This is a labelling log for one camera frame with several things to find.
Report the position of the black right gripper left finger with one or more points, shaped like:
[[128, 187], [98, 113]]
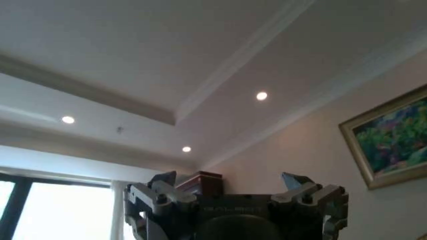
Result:
[[159, 192]]

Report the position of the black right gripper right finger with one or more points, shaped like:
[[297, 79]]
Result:
[[310, 195]]

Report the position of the dark brown wooden cabinet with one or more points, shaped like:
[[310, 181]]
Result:
[[203, 183]]

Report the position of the round recessed ceiling light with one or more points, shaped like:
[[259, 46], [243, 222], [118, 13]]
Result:
[[186, 149], [262, 96], [68, 119]]

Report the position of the small ceiling sprinkler head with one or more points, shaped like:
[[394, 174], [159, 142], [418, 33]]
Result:
[[119, 129]]

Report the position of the gold framed colourful painting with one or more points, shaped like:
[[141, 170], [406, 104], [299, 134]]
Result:
[[390, 140]]

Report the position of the dark framed window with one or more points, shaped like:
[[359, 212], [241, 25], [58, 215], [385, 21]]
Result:
[[50, 207]]

